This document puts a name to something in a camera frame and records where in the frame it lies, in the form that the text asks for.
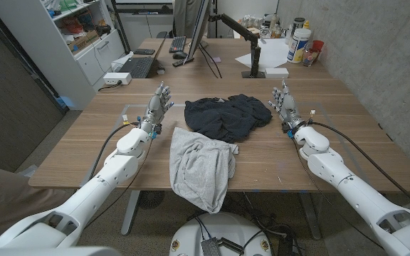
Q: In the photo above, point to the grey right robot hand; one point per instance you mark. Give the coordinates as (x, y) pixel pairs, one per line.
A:
(287, 106)

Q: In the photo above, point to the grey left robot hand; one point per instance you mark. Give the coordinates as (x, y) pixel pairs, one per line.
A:
(157, 106)

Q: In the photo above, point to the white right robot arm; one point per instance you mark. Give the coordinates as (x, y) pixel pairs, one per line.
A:
(361, 199)

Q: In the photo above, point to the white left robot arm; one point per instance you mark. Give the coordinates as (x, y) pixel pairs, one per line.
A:
(94, 192)

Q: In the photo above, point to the dark navy sweater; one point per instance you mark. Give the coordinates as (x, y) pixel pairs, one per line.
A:
(226, 117)

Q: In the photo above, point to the light grey shirt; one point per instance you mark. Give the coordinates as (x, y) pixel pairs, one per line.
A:
(198, 170)

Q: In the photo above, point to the small white box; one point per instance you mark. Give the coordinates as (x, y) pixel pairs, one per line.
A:
(276, 73)

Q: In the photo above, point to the black laptop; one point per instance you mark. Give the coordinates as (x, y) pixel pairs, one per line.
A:
(139, 67)

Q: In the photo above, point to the white power strip box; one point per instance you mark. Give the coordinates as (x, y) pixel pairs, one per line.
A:
(116, 78)

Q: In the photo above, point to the black remote control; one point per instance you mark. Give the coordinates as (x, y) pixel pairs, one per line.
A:
(182, 62)

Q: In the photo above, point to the clear drinking glass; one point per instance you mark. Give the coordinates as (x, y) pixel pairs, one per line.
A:
(309, 58)

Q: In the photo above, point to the white paper sheet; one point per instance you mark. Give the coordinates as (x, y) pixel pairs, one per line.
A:
(272, 53)

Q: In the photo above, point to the black computer mouse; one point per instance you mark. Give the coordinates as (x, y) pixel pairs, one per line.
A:
(180, 55)

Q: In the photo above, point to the black phone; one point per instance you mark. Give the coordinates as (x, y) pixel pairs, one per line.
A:
(144, 51)

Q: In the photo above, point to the white wipes canister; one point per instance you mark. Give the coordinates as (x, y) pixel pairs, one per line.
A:
(298, 46)

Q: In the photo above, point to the black keyboard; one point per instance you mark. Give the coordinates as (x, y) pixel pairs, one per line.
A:
(177, 44)

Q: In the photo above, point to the red plastic cup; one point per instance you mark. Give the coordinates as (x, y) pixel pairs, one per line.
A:
(318, 45)

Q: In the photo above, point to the amber glass jar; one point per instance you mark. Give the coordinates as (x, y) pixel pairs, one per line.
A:
(276, 32)

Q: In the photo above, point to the pink sticky note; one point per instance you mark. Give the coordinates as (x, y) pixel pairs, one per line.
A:
(215, 59)

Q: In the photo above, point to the yellow capped bottle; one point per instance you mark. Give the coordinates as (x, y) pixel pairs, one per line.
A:
(306, 25)

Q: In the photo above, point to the flat computer monitor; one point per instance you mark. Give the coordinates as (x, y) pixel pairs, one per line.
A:
(198, 28)

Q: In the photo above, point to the black round fan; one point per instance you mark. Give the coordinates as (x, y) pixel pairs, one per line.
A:
(150, 199)

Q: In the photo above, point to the person in grey trousers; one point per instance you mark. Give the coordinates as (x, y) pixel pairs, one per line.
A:
(183, 14)

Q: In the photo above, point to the cardboard box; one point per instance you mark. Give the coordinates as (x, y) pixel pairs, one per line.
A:
(82, 42)

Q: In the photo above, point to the grey table leg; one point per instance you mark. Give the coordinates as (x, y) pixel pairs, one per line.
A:
(311, 217)
(130, 213)

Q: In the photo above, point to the white shelf cabinet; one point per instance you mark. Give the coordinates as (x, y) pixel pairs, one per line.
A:
(48, 60)

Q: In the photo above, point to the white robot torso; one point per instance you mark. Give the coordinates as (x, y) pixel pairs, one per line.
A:
(223, 227)

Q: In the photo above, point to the clear plastic bag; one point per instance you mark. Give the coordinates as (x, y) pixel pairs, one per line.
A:
(27, 171)

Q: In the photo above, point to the person leg brown trousers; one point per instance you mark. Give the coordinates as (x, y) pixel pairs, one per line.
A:
(9, 199)

